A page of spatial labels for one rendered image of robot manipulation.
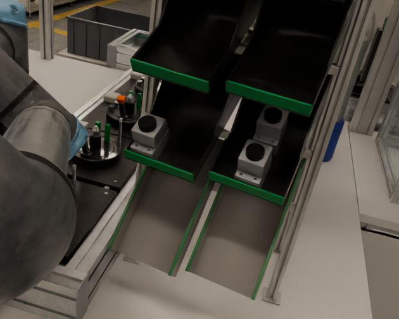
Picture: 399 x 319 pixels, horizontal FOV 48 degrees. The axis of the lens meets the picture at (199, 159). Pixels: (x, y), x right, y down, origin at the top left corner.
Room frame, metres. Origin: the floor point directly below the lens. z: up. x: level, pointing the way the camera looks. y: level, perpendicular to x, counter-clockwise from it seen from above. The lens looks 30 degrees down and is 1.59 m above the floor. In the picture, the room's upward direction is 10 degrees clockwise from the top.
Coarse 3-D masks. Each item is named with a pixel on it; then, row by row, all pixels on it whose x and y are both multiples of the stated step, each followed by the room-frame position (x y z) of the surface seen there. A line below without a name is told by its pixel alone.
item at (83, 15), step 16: (80, 16) 2.89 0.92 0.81; (96, 16) 3.11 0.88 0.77; (112, 16) 3.10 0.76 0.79; (128, 16) 3.08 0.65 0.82; (144, 16) 3.06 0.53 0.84; (80, 32) 2.71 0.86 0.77; (96, 32) 2.69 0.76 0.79; (112, 32) 2.66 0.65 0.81; (80, 48) 2.71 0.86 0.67; (96, 48) 2.69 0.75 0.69
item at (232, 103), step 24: (168, 96) 0.79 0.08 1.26; (192, 96) 0.80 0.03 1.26; (216, 96) 0.80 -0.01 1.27; (168, 120) 0.74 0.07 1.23; (192, 120) 0.74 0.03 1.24; (216, 120) 0.74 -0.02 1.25; (168, 144) 0.69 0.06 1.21; (192, 144) 0.69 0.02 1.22; (168, 168) 0.62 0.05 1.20; (192, 168) 0.64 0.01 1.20
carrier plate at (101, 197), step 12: (84, 192) 0.83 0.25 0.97; (96, 192) 0.84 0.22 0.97; (108, 192) 0.84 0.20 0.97; (84, 204) 0.78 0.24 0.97; (96, 204) 0.79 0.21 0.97; (108, 204) 0.81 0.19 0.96; (84, 216) 0.74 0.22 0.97; (96, 216) 0.75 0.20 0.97; (84, 228) 0.71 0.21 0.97; (72, 240) 0.67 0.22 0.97; (72, 252) 0.64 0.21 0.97
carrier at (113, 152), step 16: (96, 128) 1.00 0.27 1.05; (96, 144) 0.99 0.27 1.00; (112, 144) 1.03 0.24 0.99; (80, 160) 0.94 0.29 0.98; (96, 160) 0.94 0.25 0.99; (112, 160) 0.97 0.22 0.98; (128, 160) 1.00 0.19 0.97; (80, 176) 0.89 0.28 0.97; (96, 176) 0.90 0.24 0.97; (112, 176) 0.91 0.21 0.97; (128, 176) 0.93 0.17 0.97
